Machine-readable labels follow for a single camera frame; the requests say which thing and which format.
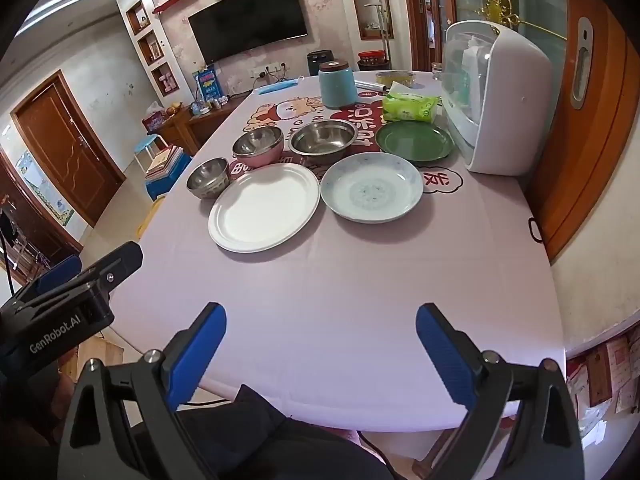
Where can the blue canister with brown lid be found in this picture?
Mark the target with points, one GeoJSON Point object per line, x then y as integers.
{"type": "Point", "coordinates": [337, 87]}

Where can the blue toy box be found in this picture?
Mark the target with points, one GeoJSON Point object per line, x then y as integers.
{"type": "Point", "coordinates": [209, 85]}

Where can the white plate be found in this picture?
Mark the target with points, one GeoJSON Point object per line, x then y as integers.
{"type": "Point", "coordinates": [262, 207]}

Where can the small steel bowl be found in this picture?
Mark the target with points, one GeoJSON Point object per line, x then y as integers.
{"type": "Point", "coordinates": [207, 177]}

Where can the large steel bowl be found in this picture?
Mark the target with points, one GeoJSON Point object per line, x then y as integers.
{"type": "Point", "coordinates": [322, 140]}

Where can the wall-mounted television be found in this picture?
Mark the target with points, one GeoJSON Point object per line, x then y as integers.
{"type": "Point", "coordinates": [247, 20]}

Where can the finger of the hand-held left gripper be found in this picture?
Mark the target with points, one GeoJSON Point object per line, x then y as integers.
{"type": "Point", "coordinates": [117, 262]}
{"type": "Point", "coordinates": [60, 272]}

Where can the stack of books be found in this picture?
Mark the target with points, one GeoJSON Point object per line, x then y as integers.
{"type": "Point", "coordinates": [165, 160]}

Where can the blue face mask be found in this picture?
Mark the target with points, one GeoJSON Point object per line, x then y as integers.
{"type": "Point", "coordinates": [277, 86]}

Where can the green plate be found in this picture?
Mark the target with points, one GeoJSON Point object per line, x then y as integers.
{"type": "Point", "coordinates": [414, 141]}

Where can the brown wooden door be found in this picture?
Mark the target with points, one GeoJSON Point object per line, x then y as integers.
{"type": "Point", "coordinates": [67, 155]}

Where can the pink steel bowl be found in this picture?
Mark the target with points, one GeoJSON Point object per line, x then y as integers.
{"type": "Point", "coordinates": [260, 147]}

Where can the black loop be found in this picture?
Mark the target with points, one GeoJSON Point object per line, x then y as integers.
{"type": "Point", "coordinates": [531, 230]}

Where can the blue round stool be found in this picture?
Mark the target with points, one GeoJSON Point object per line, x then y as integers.
{"type": "Point", "coordinates": [147, 144]}

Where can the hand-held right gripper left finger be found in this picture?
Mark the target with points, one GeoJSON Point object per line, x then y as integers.
{"type": "Point", "coordinates": [200, 350]}

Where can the pale blue patterned plate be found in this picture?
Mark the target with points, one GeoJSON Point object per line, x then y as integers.
{"type": "Point", "coordinates": [372, 190]}

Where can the green tissue pack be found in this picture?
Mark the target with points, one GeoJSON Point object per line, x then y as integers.
{"type": "Point", "coordinates": [410, 107]}

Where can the glass jar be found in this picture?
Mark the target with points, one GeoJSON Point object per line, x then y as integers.
{"type": "Point", "coordinates": [437, 71]}

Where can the red wall shelf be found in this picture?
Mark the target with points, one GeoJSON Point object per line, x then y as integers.
{"type": "Point", "coordinates": [175, 0]}

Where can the wall poster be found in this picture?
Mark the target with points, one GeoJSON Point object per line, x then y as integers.
{"type": "Point", "coordinates": [45, 190]}

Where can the blue stool with books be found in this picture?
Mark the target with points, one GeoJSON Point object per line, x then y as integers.
{"type": "Point", "coordinates": [165, 182]}

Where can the printed pink tablecloth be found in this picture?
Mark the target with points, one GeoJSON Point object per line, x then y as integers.
{"type": "Point", "coordinates": [325, 285]}

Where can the black heater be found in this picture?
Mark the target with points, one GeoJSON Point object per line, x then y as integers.
{"type": "Point", "coordinates": [319, 62]}

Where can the red tissue box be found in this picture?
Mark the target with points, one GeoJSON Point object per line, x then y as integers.
{"type": "Point", "coordinates": [152, 121]}

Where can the orange wooden door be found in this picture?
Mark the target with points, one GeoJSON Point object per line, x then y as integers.
{"type": "Point", "coordinates": [600, 150]}

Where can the white countertop appliance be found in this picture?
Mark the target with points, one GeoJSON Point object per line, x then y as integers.
{"type": "Point", "coordinates": [515, 100]}

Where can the yellow stool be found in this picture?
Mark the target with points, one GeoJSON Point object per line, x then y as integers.
{"type": "Point", "coordinates": [147, 217]}

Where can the foil roll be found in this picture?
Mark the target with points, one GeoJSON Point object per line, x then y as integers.
{"type": "Point", "coordinates": [370, 87]}

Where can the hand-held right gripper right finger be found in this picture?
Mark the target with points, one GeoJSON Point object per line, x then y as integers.
{"type": "Point", "coordinates": [442, 355]}

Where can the wooden cabinet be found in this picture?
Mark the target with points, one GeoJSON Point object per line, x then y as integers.
{"type": "Point", "coordinates": [197, 127]}

